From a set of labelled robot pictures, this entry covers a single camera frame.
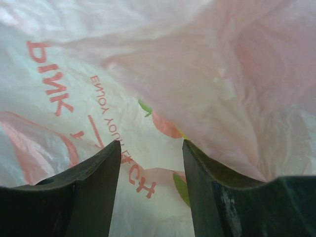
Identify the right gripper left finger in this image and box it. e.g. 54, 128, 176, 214
0, 141, 121, 237

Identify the yellow fake lemon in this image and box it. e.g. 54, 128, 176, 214
176, 127, 189, 140

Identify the pink plastic bag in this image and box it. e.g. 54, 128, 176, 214
0, 0, 316, 237

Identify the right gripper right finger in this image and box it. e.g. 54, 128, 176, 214
183, 140, 316, 237

